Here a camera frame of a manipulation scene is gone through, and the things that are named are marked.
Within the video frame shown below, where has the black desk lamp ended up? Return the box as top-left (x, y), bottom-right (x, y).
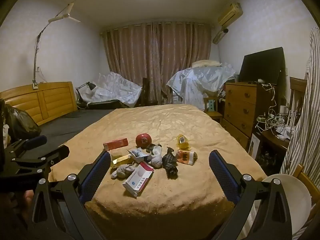
top-left (76, 82), bottom-right (97, 105)

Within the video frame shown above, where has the light wooden chair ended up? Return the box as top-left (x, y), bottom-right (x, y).
top-left (292, 164), bottom-right (320, 220)

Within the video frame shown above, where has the gold box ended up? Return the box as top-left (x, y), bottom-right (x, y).
top-left (111, 154), bottom-right (137, 168)

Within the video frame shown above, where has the red apple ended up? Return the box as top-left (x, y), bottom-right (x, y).
top-left (135, 133), bottom-right (153, 148)

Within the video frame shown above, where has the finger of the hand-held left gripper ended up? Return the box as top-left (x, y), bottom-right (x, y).
top-left (10, 145), bottom-right (70, 178)
top-left (5, 135), bottom-right (47, 157)

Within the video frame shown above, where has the small wooden chair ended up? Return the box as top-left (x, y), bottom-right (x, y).
top-left (204, 96), bottom-right (223, 124)

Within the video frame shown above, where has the white red medicine box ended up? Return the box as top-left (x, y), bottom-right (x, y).
top-left (122, 162), bottom-right (154, 198)

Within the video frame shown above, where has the white cardboard box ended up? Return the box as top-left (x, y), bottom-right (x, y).
top-left (249, 132), bottom-right (262, 159)

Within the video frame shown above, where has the grey sock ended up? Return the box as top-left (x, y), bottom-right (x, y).
top-left (111, 164), bottom-right (134, 179)

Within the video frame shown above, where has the brown highback chair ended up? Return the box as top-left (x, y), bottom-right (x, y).
top-left (289, 77), bottom-right (307, 105)

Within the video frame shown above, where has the white sock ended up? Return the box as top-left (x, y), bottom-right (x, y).
top-left (149, 145), bottom-right (163, 168)

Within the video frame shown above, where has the red flat box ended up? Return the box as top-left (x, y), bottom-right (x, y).
top-left (103, 137), bottom-right (129, 151)

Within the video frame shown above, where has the dark plaid cloth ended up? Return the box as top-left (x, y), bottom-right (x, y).
top-left (162, 147), bottom-right (178, 179)

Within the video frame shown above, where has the beige air conditioner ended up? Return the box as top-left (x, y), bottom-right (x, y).
top-left (217, 2), bottom-right (243, 27)

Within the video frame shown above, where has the yellow snack packet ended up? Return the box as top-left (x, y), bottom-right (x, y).
top-left (176, 134), bottom-right (191, 149)

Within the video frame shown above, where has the black television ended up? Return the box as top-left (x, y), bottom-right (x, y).
top-left (239, 47), bottom-right (285, 85)

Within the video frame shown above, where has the cream pillow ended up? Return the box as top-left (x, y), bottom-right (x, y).
top-left (192, 60), bottom-right (222, 68)

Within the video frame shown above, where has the brown curtain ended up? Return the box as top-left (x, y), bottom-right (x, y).
top-left (101, 21), bottom-right (213, 105)

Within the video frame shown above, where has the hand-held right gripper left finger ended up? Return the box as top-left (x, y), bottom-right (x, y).
top-left (31, 151), bottom-right (112, 240)

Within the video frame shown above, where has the clear plastic sheet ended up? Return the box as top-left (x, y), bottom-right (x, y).
top-left (166, 62), bottom-right (235, 110)
top-left (81, 71), bottom-right (143, 108)

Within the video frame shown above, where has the white router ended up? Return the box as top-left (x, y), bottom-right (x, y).
top-left (285, 107), bottom-right (300, 129)

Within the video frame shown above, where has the white foil pouch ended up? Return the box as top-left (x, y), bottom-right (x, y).
top-left (126, 149), bottom-right (152, 164)

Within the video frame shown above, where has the orange white packet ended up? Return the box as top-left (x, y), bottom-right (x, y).
top-left (176, 150), bottom-right (197, 166)

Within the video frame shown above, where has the dark side table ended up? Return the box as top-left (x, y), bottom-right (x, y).
top-left (260, 127), bottom-right (292, 160)

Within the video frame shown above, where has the white plastic bucket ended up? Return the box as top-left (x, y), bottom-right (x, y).
top-left (262, 174), bottom-right (313, 235)

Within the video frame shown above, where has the striped cloth cover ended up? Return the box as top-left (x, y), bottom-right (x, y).
top-left (280, 26), bottom-right (320, 178)

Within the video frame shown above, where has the white ceiling fan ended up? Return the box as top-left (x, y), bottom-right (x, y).
top-left (48, 0), bottom-right (82, 23)

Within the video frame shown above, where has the beige wall pipe cover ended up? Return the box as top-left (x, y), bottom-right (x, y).
top-left (212, 30), bottom-right (227, 44)

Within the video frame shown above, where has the wooden headboard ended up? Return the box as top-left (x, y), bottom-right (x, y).
top-left (0, 81), bottom-right (78, 125)

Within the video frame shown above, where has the wooden dresser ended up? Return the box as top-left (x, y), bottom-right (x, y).
top-left (221, 81), bottom-right (275, 150)

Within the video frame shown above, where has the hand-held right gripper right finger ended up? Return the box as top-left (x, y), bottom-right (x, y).
top-left (209, 150), bottom-right (293, 240)

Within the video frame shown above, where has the tangle of white cables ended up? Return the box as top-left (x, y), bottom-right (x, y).
top-left (255, 82), bottom-right (288, 135)

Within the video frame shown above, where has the black plastic bag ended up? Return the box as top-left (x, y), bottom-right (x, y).
top-left (0, 102), bottom-right (42, 142)

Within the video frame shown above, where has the grey wall cable conduit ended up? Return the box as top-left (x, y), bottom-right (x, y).
top-left (32, 21), bottom-right (52, 84)

